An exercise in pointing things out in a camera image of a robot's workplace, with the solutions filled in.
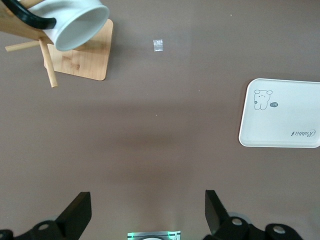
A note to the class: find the wooden cup rack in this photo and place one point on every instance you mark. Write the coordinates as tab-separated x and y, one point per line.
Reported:
82	65

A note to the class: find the cream tray with rabbit print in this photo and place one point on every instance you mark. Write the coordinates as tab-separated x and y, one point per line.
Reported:
282	117

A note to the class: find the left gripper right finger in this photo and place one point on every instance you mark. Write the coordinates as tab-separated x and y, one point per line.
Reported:
215	217

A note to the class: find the small clear tape piece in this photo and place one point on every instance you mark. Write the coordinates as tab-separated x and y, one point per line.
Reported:
158	45

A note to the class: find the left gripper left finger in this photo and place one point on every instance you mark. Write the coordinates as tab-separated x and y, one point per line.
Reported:
75	217

